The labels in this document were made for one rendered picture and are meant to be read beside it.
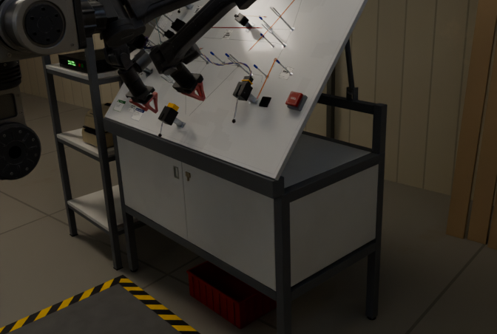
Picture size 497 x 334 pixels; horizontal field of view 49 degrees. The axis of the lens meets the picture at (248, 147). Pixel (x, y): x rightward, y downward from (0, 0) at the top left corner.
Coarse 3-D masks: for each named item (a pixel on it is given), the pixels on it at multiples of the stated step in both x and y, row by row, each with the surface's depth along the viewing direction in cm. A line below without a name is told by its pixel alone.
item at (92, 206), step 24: (48, 72) 299; (72, 72) 274; (96, 72) 261; (48, 96) 307; (96, 96) 264; (96, 120) 267; (72, 144) 297; (96, 192) 336; (72, 216) 330; (96, 216) 304; (120, 216) 303; (120, 264) 295
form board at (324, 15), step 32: (288, 0) 216; (320, 0) 205; (352, 0) 194; (224, 32) 233; (256, 32) 220; (288, 32) 208; (320, 32) 197; (192, 64) 237; (256, 64) 211; (288, 64) 200; (320, 64) 190; (160, 96) 242; (224, 96) 214; (256, 96) 203; (192, 128) 218; (224, 128) 206; (256, 128) 196; (288, 128) 186; (224, 160) 198; (256, 160) 188
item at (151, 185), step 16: (128, 144) 259; (128, 160) 263; (144, 160) 250; (160, 160) 239; (176, 160) 229; (128, 176) 267; (144, 176) 254; (160, 176) 243; (176, 176) 234; (128, 192) 271; (144, 192) 258; (160, 192) 246; (176, 192) 236; (144, 208) 262; (160, 208) 250; (176, 208) 239; (160, 224) 254; (176, 224) 243
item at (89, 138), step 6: (102, 108) 290; (108, 108) 288; (90, 114) 289; (90, 120) 288; (84, 126) 291; (90, 126) 287; (84, 132) 290; (90, 132) 285; (108, 132) 281; (84, 138) 291; (90, 138) 287; (108, 138) 281; (96, 144) 284; (108, 144) 282
